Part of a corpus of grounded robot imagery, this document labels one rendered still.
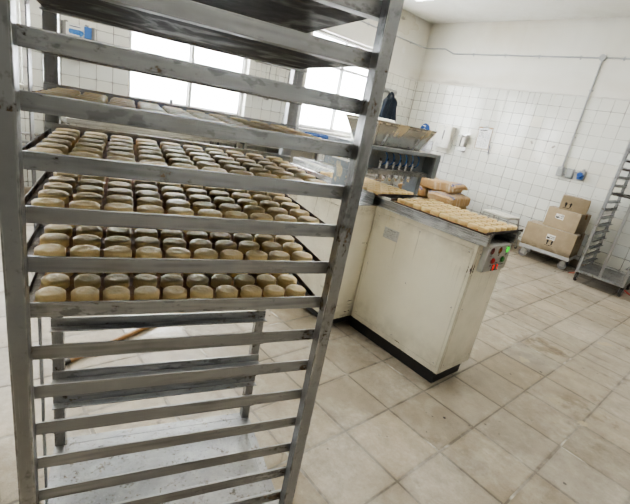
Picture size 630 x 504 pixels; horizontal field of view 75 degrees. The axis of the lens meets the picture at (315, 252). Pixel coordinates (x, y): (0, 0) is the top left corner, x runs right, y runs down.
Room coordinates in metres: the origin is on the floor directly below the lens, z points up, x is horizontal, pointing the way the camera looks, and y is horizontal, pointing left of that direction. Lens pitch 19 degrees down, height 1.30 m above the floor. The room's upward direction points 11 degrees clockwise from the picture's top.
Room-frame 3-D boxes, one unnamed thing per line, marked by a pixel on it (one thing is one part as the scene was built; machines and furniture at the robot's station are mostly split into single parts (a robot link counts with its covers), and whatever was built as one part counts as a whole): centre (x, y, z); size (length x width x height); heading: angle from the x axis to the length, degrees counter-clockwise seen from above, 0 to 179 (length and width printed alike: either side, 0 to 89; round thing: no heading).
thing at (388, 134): (2.67, -0.32, 1.25); 0.56 x 0.29 x 0.14; 133
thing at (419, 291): (2.30, -0.66, 0.45); 0.70 x 0.34 x 0.90; 43
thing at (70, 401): (1.12, 0.41, 0.33); 0.64 x 0.03 x 0.03; 117
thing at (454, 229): (2.65, -0.14, 0.87); 2.01 x 0.03 x 0.07; 43
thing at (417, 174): (2.67, -0.32, 1.01); 0.72 x 0.33 x 0.34; 133
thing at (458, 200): (6.09, -1.80, 0.47); 0.72 x 0.42 x 0.17; 139
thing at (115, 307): (0.77, 0.23, 0.87); 0.64 x 0.03 x 0.03; 117
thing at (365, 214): (3.02, 0.00, 0.42); 1.28 x 0.72 x 0.84; 43
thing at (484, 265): (2.03, -0.91, 0.77); 0.24 x 0.04 x 0.14; 133
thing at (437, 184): (6.28, -1.67, 0.62); 0.72 x 0.42 x 0.17; 50
